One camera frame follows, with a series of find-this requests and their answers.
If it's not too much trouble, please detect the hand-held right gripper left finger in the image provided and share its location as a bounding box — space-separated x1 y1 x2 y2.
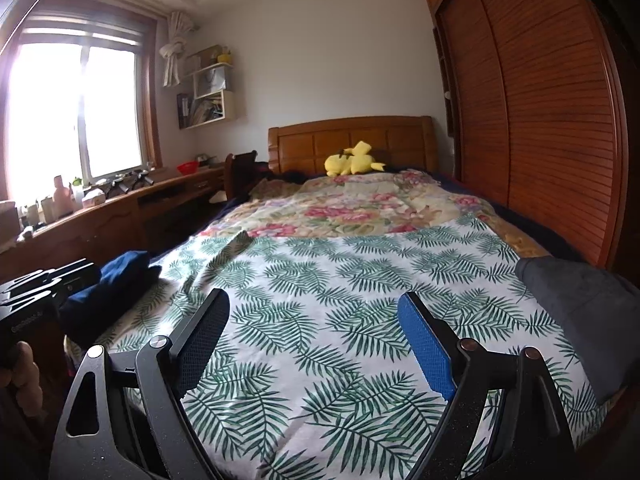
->
50 287 231 480

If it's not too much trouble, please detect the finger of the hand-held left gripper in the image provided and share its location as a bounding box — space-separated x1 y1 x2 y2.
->
0 285 68 312
7 259 101 292

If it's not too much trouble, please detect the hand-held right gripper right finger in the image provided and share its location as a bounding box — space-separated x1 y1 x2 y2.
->
397 291 576 480

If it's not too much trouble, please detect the blue suit jacket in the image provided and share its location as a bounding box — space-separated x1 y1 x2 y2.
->
64 250 163 347

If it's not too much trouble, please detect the person's left hand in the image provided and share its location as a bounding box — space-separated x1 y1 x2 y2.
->
0 341 42 411

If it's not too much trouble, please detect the wooden desk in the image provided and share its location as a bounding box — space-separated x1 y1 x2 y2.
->
0 165 226 286

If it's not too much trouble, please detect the black metal device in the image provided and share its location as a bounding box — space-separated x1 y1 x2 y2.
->
102 171 156 196

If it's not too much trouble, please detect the leaf print bed sheet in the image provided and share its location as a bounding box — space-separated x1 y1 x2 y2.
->
70 212 601 480

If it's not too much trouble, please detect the floral quilt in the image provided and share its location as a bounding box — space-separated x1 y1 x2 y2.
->
200 170 546 257

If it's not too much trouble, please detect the grey cloth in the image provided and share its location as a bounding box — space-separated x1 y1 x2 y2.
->
515 256 640 403

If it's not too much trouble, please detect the wooden framed window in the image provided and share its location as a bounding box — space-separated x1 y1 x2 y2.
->
0 12 163 201

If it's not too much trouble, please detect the wooden chair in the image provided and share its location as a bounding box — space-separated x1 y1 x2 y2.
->
224 151 271 201

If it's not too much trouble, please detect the yellow plush toy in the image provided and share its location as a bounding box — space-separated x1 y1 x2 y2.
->
325 141 387 177

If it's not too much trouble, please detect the wooden bed headboard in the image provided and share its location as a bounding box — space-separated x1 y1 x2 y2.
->
267 116 435 178

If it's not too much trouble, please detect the tied cream curtain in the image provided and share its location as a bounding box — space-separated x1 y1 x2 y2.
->
159 11 198 87

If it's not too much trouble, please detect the wooden slatted wardrobe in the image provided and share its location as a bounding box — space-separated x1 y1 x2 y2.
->
421 0 640 281

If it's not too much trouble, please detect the white wall shelf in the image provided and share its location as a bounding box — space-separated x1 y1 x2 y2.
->
176 45 247 130

